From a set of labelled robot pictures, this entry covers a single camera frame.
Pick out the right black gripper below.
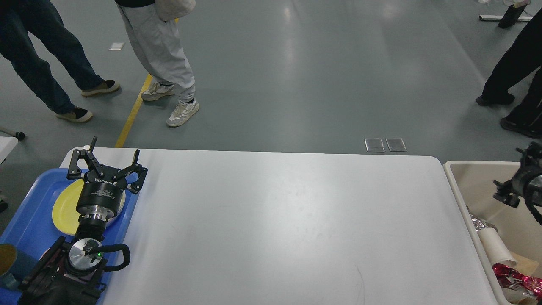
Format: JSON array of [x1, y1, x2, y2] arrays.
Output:
[[493, 141, 542, 208]]

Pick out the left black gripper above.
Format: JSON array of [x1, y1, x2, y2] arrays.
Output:
[[66, 136, 149, 221]]

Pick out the yellow plate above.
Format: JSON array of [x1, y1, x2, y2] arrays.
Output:
[[52, 180, 108, 241]]

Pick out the white paper cup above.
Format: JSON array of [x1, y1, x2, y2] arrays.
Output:
[[477, 227, 517, 268]]

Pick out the brown paper bag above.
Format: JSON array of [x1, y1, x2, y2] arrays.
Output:
[[503, 252, 541, 305]]

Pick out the crushed red soda can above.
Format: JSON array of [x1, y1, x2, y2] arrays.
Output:
[[492, 264, 542, 299]]

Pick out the dark green mug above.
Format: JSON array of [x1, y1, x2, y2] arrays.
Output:
[[0, 244, 38, 291]]

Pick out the aluminium foil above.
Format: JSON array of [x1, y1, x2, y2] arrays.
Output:
[[469, 213, 498, 232]]

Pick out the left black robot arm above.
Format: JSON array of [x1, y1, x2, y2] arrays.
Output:
[[17, 137, 148, 305]]

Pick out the beige plastic bin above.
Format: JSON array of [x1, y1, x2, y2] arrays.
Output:
[[443, 161, 542, 305]]

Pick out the blue plastic tray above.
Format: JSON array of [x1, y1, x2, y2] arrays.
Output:
[[0, 168, 138, 305]]

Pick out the white side table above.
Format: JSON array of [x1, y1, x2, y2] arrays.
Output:
[[0, 127, 25, 163]]

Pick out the person in black trousers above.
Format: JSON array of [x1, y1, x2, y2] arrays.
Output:
[[476, 11, 542, 139]]

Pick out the right metal floor plate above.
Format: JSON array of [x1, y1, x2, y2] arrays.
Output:
[[386, 138, 408, 152]]

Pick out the metal floor plate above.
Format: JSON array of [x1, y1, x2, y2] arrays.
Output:
[[364, 138, 386, 153], [386, 138, 408, 152]]

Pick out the left metal floor plate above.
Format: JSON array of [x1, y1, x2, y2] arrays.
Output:
[[364, 138, 386, 153]]

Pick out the person in light grey trousers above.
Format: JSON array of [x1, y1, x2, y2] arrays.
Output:
[[116, 0, 199, 128]]

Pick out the black stand on floor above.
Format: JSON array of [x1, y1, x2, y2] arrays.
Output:
[[498, 0, 531, 29]]

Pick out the person in blue jeans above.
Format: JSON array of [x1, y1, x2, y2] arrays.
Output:
[[0, 0, 121, 123]]

